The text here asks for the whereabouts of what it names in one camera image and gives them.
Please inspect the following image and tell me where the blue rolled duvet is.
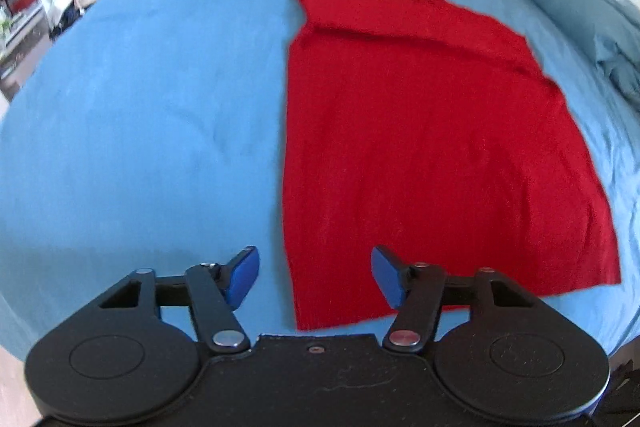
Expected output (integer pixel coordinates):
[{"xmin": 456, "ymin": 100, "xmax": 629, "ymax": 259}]
[{"xmin": 532, "ymin": 0, "xmax": 639, "ymax": 108}]

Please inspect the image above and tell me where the red knit garment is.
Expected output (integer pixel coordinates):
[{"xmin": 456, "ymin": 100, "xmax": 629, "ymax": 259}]
[{"xmin": 282, "ymin": 0, "xmax": 622, "ymax": 331}]

